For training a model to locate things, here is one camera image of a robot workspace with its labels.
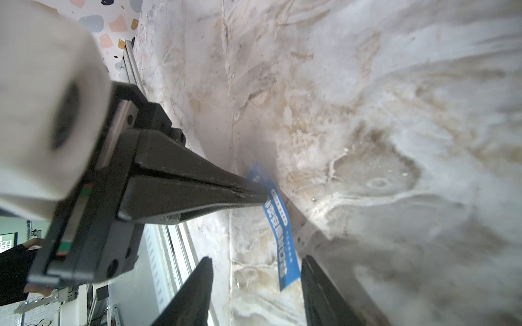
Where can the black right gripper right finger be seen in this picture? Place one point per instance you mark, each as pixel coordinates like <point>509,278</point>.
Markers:
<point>323,303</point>

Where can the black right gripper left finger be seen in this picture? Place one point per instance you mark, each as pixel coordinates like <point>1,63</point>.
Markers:
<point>191,304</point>

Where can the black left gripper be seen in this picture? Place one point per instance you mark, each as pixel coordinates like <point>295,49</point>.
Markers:
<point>97,230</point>

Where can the blue bottle label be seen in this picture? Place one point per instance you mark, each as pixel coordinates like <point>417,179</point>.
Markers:
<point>279,221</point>

